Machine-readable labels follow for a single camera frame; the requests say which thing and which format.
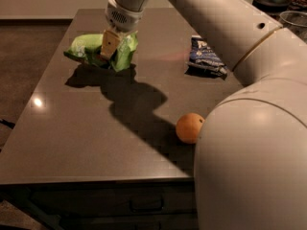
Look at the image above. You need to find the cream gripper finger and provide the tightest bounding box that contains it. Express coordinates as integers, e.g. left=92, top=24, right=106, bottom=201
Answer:
left=101, top=29, right=122, bottom=60

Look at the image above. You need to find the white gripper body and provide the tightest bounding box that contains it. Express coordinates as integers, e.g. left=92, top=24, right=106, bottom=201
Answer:
left=106, top=0, right=143, bottom=33

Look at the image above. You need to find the green rice chip bag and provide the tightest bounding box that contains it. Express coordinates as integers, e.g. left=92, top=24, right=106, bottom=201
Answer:
left=63, top=32, right=138, bottom=72

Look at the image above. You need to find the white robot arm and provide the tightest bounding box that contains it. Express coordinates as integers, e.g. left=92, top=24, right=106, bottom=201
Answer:
left=106, top=0, right=307, bottom=230

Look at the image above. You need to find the blue chip bag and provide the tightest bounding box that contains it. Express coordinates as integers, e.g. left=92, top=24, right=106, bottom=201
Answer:
left=187, top=35, right=227, bottom=77

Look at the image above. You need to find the orange fruit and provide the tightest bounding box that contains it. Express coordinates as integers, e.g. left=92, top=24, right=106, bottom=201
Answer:
left=176, top=113, right=204, bottom=144

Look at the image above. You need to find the glass jar with black lid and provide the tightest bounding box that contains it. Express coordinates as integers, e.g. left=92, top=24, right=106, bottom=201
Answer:
left=252, top=0, right=290, bottom=16

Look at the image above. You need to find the clear glass bowl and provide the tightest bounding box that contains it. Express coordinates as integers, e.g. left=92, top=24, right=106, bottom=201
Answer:
left=279, top=11, right=307, bottom=43

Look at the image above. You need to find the dark cabinet drawer with handle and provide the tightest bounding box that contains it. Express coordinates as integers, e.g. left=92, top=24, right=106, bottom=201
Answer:
left=30, top=184, right=196, bottom=218

